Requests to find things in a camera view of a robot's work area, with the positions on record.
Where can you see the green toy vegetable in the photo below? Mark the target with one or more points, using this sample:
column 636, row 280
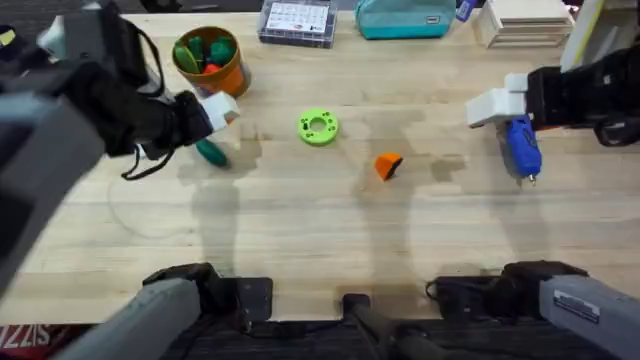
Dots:
column 212, row 152

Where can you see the clear plastic parts box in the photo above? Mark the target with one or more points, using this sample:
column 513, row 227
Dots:
column 298, row 22

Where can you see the teal zip bag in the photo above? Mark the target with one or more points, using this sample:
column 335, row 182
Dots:
column 405, row 20

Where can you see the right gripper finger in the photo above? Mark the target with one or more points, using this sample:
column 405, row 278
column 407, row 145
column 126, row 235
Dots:
column 495, row 106
column 516, row 82

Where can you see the black rail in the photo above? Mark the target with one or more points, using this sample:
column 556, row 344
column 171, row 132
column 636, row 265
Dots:
column 310, row 342

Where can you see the green disc with holes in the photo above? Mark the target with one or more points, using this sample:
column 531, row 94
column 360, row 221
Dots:
column 318, row 127

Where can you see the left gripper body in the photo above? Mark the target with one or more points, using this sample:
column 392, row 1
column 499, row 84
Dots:
column 125, row 112

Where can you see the orange tub of toy vegetables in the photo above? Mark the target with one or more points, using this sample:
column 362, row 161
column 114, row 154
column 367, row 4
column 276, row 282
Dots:
column 210, row 62

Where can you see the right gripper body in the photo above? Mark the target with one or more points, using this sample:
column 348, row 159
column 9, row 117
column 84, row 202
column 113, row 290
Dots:
column 575, row 97

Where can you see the red printed box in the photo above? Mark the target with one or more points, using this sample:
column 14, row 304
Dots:
column 25, row 340

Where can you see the blue electric screwdriver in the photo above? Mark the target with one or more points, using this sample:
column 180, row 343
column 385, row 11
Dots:
column 522, row 150

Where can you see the orange ribbed wedge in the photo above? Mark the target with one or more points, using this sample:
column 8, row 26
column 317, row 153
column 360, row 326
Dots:
column 388, row 165

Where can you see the small blue tool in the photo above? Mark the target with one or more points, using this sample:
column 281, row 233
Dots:
column 465, row 9

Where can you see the pale wooden box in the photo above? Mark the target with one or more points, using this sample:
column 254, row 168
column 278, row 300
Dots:
column 525, row 25

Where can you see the black camera post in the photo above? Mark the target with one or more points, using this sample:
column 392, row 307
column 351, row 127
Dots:
column 367, row 320

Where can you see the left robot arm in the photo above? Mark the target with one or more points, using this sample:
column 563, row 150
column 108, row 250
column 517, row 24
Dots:
column 47, row 150

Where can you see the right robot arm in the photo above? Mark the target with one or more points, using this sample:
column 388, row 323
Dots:
column 580, row 307

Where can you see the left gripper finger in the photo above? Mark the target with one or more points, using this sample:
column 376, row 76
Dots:
column 230, row 121
column 220, row 107

